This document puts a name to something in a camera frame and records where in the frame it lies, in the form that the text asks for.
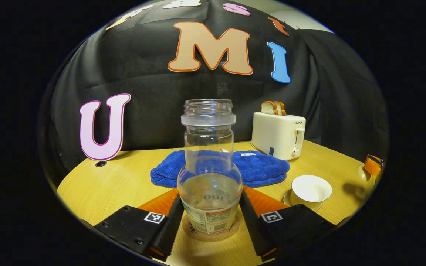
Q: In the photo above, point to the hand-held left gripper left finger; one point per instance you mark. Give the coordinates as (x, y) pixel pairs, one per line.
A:
(172, 229)

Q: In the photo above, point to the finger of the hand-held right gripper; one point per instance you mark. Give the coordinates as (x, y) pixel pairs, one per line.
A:
(374, 167)

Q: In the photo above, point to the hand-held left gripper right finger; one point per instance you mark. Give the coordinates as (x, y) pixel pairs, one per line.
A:
(257, 232)

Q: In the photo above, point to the cream teacup lid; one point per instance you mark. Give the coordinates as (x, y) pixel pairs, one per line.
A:
(362, 173)

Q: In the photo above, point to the round cork coaster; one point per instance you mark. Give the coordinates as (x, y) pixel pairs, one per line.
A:
(205, 237)

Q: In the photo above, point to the clear glass water bottle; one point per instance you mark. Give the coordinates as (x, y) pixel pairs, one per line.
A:
(209, 184)

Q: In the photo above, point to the cream ceramic teacup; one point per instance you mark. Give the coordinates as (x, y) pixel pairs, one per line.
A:
(311, 188)

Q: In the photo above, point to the blue towel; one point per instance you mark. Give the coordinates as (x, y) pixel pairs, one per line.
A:
(261, 170)

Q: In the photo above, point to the white toaster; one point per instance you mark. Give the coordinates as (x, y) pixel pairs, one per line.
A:
(276, 135)

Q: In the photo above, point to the bread slice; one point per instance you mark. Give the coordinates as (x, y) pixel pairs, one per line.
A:
(282, 108)
(268, 108)

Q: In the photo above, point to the black backdrop cloth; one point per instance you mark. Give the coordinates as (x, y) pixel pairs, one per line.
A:
(154, 103)

